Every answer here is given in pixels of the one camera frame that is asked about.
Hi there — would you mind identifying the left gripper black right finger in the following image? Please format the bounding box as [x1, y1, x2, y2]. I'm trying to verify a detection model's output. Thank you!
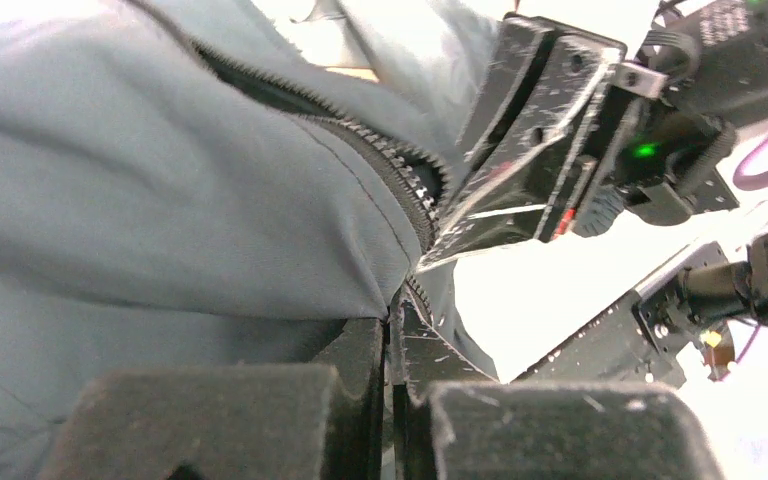
[391, 298, 724, 479]

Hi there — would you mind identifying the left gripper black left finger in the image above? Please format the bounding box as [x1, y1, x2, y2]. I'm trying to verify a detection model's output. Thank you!
[41, 319, 386, 479]

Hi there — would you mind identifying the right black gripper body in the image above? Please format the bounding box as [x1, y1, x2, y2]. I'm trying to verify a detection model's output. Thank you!
[572, 103, 738, 238]

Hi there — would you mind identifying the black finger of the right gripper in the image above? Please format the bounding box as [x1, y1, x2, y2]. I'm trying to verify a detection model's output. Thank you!
[458, 13, 627, 172]
[418, 119, 616, 271]

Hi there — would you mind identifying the grey black gradient hooded jacket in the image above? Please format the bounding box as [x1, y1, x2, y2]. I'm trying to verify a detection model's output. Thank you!
[0, 1, 496, 479]

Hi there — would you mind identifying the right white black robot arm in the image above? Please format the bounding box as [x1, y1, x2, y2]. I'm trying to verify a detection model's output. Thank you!
[419, 1, 768, 271]

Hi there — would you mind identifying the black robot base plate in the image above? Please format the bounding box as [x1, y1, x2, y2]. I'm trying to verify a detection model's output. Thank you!
[509, 221, 768, 389]

